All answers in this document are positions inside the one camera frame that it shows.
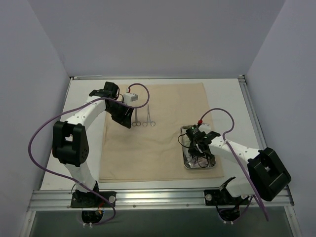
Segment metal instrument tray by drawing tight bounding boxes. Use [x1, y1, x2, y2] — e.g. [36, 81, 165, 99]
[178, 125, 216, 170]

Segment silver ring-handled hemostat clamp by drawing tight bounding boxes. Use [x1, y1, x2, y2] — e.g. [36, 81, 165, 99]
[142, 104, 156, 127]

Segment beige cloth wrap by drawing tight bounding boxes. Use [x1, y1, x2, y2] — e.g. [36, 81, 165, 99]
[99, 83, 224, 183]

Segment surgical forceps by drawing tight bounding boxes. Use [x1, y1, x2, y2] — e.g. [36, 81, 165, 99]
[207, 155, 216, 167]

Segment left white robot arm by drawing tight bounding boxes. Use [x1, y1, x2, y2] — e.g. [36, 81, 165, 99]
[52, 82, 138, 207]

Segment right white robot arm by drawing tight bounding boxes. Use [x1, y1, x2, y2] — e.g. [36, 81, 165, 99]
[182, 123, 291, 204]

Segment purple printed sterile packet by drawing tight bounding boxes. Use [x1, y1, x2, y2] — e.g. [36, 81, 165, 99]
[189, 157, 209, 169]

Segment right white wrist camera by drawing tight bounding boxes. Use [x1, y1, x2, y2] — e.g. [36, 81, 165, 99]
[197, 119, 212, 134]

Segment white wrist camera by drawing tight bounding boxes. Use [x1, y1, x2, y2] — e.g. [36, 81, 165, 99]
[197, 119, 212, 134]
[123, 92, 138, 105]

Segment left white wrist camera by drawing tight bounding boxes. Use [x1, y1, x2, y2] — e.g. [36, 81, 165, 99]
[123, 92, 138, 105]

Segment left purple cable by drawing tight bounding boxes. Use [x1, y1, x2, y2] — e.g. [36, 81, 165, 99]
[28, 83, 150, 225]

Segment purple cable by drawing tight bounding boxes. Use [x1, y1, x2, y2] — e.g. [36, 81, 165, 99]
[197, 108, 270, 222]
[28, 83, 150, 225]

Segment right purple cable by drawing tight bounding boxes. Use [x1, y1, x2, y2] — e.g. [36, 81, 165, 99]
[197, 108, 270, 222]

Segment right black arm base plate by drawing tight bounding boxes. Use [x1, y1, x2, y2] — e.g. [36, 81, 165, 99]
[203, 189, 249, 206]

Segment right side aluminium rail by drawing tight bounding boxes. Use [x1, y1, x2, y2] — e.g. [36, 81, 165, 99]
[237, 76, 291, 194]

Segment aluminium rail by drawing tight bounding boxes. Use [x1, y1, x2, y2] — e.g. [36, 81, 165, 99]
[27, 185, 294, 211]
[237, 76, 291, 194]

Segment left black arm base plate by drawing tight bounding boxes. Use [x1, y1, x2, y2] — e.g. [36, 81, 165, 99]
[70, 190, 117, 208]

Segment front aluminium rail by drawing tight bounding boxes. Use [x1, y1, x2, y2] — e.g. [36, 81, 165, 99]
[27, 185, 294, 211]

